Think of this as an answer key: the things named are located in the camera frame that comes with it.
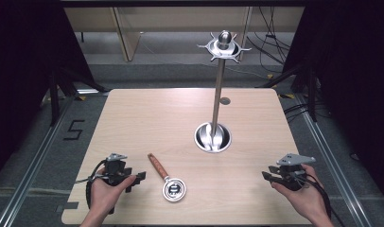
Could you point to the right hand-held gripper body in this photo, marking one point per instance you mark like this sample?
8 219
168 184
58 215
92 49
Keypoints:
292 175

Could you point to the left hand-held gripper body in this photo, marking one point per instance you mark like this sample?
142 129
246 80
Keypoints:
116 171

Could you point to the person's left hand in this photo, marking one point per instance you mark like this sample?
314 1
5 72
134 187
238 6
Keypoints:
103 195

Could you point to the person's right hand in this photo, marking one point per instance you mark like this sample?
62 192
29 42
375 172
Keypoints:
308 198

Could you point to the grey round table cap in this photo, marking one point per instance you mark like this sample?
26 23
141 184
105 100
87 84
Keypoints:
225 101

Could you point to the metal utensil rack stand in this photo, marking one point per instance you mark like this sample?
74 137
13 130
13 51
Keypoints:
217 104

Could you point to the black tripod stand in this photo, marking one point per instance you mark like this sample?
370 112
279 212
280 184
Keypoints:
306 85
59 91

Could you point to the black curtain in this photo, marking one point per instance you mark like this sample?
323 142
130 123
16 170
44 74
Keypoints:
26 78
354 78

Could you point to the light wooden cabinet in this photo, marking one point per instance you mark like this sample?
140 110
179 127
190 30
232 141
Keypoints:
130 28

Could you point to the metal floor rail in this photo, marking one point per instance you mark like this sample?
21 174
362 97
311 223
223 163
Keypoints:
332 157
32 167

